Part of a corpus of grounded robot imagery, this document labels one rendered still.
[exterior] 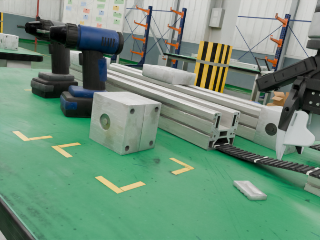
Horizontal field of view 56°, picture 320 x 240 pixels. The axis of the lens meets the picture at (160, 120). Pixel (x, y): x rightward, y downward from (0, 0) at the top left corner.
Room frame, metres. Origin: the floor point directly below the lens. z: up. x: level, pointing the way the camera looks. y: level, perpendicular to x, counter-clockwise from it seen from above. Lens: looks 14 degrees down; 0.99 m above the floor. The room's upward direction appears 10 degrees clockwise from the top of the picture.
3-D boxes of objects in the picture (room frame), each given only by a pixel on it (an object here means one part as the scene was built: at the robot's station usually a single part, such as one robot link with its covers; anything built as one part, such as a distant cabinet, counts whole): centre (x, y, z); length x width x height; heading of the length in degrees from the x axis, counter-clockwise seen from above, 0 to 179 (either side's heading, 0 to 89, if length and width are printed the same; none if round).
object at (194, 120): (0.94, 0.13, 0.82); 0.80 x 0.10 x 0.09; 44
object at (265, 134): (0.76, -0.32, 0.83); 0.12 x 0.09 x 0.10; 134
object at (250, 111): (1.07, 0.00, 0.82); 0.80 x 0.10 x 0.09; 44
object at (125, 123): (0.58, 0.06, 0.83); 0.11 x 0.10 x 0.10; 141
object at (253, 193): (0.44, -0.16, 0.78); 0.05 x 0.03 x 0.01; 21
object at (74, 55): (1.11, 0.31, 0.87); 0.16 x 0.11 x 0.07; 44
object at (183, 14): (11.12, 1.24, 1.10); 3.30 x 0.90 x 2.20; 49
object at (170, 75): (1.07, 0.00, 0.87); 0.16 x 0.11 x 0.07; 44
